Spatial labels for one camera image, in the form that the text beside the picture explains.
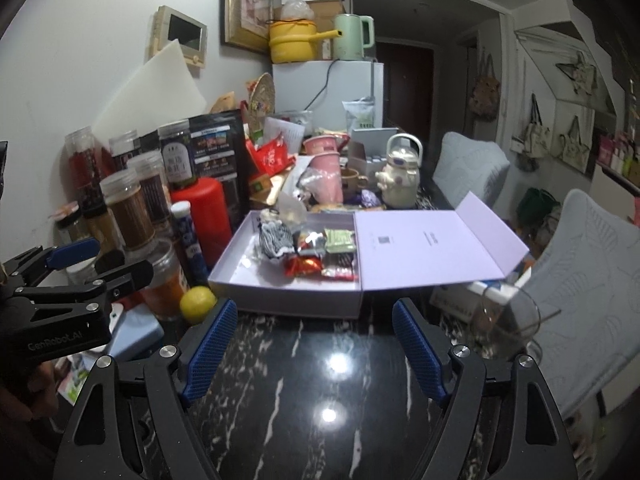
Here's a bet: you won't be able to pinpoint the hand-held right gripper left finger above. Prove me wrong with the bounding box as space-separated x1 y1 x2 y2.
65 299 238 480

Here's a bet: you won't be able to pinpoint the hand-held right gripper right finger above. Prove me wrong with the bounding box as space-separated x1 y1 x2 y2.
392 298 571 480

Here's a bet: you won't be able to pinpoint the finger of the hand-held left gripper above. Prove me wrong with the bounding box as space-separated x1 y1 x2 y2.
10 249 155 308
0 237 101 291

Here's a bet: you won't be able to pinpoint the lavender gift box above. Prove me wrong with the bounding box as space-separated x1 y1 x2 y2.
207 191 531 320

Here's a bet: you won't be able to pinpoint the red white snack packet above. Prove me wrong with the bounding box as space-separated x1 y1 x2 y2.
322 252 358 281

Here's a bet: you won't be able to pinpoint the red gold candy packet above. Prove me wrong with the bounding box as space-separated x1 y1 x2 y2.
285 255 323 278

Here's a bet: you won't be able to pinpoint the beige doll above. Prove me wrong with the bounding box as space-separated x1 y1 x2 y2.
257 210 296 261

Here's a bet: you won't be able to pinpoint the clear snack bag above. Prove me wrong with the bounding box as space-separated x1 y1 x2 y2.
295 230 326 256

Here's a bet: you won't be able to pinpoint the clear zip bag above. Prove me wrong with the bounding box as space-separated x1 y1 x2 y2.
277 192 308 226

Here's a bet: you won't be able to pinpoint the person's left hand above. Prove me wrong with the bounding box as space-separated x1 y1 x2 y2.
0 357 65 423

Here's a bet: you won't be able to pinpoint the jar of nuts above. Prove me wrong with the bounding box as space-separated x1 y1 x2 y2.
54 204 93 246

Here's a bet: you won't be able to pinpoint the large clear jar orange contents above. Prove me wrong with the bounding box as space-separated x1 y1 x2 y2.
140 240 188 321

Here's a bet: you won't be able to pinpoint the yellow lemon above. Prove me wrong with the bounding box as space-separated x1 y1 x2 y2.
180 286 218 325

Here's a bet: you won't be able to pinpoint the jar of brown powder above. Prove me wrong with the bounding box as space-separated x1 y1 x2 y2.
100 169 156 252

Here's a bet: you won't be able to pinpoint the light blue box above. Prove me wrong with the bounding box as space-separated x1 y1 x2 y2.
105 305 166 363

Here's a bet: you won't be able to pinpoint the white blue carton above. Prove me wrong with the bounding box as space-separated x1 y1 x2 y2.
430 267 531 321

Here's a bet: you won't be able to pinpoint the blue tablet tube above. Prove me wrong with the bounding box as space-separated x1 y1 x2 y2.
171 201 210 286

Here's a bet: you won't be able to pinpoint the tall jar of red berries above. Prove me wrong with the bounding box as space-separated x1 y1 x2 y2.
65 127 108 218

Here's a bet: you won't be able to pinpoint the jar of dark contents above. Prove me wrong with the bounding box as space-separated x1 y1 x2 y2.
127 152 170 231

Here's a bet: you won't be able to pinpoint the glass mug with cartoon print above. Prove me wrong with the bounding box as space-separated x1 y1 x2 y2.
467 285 543 361

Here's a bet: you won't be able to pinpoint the red canister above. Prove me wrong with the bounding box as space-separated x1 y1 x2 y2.
170 177 233 266

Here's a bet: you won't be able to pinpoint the clear jar with black label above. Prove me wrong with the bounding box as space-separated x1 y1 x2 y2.
109 131 141 171

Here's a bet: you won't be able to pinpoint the dark jar with white label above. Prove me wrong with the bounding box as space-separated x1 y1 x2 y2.
159 121 197 191

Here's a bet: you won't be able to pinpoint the metal spoon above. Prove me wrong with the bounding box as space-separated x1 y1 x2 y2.
515 307 563 333

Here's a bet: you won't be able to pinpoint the black product box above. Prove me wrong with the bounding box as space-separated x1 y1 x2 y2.
190 110 246 196

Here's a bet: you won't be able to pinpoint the cream bear-shaped bottle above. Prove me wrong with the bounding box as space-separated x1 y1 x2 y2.
375 134 423 209

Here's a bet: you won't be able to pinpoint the white foam board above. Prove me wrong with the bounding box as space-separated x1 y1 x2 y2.
92 40 208 133

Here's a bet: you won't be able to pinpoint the brown mug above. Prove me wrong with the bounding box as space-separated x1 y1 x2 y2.
341 168 369 196

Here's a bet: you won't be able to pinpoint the red gift packet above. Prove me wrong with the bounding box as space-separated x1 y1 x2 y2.
247 137 296 176

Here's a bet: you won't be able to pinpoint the chair with light quilted cover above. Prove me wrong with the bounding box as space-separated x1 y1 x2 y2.
431 131 511 211
520 189 640 411

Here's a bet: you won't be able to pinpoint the green bag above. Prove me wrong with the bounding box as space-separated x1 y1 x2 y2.
517 187 561 221

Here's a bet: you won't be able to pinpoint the pink ribbed tumbler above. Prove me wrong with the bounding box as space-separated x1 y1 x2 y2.
310 155 345 203

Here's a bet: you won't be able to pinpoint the white paper sheet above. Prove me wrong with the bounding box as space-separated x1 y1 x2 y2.
265 116 305 153

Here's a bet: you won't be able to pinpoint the grey open carton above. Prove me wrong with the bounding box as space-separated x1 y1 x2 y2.
350 127 401 163

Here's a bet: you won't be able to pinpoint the woven straw fan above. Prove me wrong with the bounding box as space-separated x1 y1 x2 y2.
249 74 277 117

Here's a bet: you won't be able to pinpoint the pink cup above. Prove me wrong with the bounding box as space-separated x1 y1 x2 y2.
303 135 351 156

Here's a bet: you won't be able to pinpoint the printed canvas tote bag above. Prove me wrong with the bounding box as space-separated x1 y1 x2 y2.
557 116 591 173
520 94 551 156

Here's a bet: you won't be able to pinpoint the green white pouch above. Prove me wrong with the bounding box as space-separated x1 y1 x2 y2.
342 100 376 131

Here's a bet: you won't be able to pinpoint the brown hanging bag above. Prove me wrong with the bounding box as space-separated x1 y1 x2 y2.
471 55 502 122

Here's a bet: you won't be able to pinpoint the white mini fridge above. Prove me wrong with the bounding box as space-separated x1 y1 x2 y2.
272 60 385 128

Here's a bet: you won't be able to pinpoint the row of bottles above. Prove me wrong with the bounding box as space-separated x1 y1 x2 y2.
597 132 640 186

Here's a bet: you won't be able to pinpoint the gold framed picture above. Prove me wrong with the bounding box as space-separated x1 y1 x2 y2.
221 0 275 53

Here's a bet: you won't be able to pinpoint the white bag on pot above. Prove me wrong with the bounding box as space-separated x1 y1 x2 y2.
280 0 313 23

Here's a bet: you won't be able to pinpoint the star-shaped hanging bag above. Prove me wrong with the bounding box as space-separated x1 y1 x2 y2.
556 52 598 96

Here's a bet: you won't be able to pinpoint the green electric kettle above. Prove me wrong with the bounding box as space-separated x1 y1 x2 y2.
333 14 376 61

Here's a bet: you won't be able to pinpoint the wooden framed wall panel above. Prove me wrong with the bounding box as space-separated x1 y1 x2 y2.
150 6 208 68

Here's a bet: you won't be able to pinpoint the black power cable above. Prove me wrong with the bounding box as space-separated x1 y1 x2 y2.
312 59 337 111

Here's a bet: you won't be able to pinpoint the yellow pot with handle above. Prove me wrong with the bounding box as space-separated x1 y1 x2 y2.
269 19 341 65

